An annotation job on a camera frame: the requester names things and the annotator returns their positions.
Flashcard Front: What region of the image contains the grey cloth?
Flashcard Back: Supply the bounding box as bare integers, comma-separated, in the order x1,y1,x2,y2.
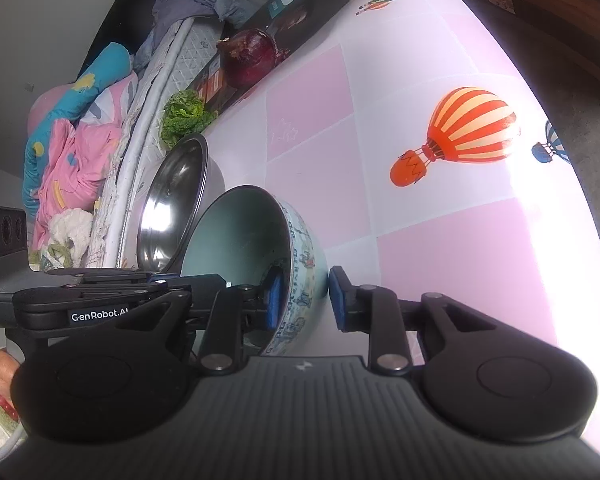
132,0,253,73

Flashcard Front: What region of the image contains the blue patterned ceramic bowl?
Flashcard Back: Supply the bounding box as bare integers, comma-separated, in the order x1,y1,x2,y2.
180,185,329,357

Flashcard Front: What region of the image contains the green lettuce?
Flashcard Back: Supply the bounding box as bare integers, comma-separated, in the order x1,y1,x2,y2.
159,89,220,151

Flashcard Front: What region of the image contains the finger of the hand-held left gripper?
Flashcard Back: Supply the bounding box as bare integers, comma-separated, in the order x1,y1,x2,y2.
45,266,182,287
166,274,227,311

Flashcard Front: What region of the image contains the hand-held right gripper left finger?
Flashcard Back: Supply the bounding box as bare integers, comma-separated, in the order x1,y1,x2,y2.
115,266,286,379

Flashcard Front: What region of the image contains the black flat box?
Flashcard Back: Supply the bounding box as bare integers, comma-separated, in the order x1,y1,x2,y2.
187,0,351,113

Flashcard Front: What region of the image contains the dark headboard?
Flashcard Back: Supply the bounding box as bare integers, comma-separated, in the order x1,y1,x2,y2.
75,0,186,83

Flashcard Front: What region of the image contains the white quilted mattress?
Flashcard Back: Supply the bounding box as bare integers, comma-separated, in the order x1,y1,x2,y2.
82,15,226,268

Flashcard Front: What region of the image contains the pink printed tablecloth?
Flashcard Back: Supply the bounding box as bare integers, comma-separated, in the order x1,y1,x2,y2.
200,0,600,463

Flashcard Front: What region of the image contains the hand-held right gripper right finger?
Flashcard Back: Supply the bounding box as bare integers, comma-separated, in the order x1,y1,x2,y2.
329,266,501,377

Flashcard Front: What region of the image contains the pink pillow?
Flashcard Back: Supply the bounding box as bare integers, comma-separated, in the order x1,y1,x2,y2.
27,85,73,136

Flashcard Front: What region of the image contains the red onion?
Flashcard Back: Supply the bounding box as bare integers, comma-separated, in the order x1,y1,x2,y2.
216,29,287,90

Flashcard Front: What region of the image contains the stainless steel bowl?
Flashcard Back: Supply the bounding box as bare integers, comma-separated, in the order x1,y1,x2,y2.
136,132,226,275

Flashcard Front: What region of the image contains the pink and blue blanket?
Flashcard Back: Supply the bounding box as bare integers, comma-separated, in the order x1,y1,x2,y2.
22,42,138,251

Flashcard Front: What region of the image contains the red bead bracelet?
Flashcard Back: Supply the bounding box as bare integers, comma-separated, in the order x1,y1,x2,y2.
0,375,20,421

